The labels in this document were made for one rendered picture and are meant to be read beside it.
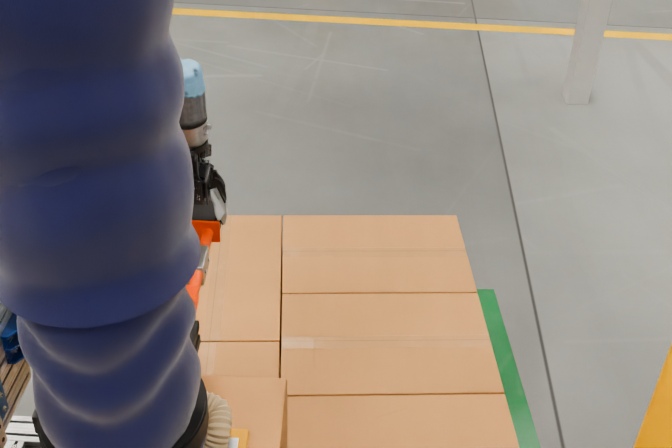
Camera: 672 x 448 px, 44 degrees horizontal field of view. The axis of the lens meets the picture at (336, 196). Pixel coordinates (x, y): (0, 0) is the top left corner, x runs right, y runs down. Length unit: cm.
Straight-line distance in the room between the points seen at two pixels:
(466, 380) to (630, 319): 129
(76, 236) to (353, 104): 385
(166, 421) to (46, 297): 26
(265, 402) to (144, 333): 59
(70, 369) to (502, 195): 318
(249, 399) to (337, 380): 77
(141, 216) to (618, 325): 276
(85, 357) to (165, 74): 34
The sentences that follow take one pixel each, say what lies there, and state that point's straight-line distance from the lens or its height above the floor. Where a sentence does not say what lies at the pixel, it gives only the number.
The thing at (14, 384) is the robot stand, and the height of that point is 74.
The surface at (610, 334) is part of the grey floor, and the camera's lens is 340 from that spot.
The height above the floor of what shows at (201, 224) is 122.
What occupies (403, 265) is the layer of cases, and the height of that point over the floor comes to 54.
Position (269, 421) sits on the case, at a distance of 150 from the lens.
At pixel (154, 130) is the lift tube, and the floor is 181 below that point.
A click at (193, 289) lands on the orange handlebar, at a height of 122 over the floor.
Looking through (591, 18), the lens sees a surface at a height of 51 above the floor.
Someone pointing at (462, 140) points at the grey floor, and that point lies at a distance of 439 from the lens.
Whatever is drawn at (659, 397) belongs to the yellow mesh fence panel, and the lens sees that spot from 40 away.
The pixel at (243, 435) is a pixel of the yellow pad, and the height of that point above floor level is 109.
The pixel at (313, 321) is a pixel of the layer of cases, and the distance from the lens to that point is 244.
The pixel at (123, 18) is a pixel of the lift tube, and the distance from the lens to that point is 76.
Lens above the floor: 223
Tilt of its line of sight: 35 degrees down
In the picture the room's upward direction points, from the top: 2 degrees clockwise
